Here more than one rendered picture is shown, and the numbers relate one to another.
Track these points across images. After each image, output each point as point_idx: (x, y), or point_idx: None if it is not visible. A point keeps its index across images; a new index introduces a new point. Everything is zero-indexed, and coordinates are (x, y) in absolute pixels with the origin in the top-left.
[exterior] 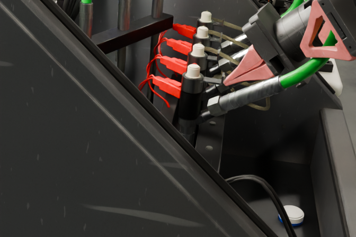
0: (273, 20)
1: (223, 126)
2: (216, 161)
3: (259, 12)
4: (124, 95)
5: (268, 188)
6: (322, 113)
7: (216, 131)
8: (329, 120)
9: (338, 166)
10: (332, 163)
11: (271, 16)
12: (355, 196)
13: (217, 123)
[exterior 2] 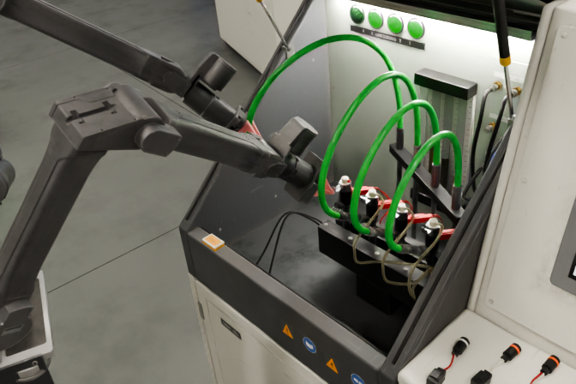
0: (312, 165)
1: (371, 256)
2: (336, 235)
3: (311, 153)
4: (254, 91)
5: (282, 216)
6: (380, 351)
7: (367, 250)
8: (365, 345)
9: (309, 304)
10: (314, 304)
11: (315, 163)
12: (279, 290)
13: (376, 255)
